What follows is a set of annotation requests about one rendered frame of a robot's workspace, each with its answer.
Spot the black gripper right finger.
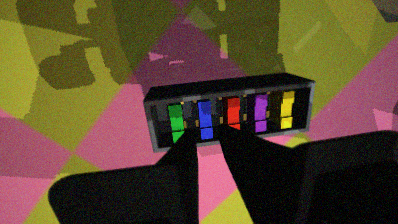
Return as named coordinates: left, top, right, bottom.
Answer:
left=218, top=124, right=398, bottom=224

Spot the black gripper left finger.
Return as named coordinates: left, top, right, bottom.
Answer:
left=47, top=128, right=199, bottom=224

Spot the green fuse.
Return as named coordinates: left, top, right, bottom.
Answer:
left=168, top=102, right=185, bottom=143

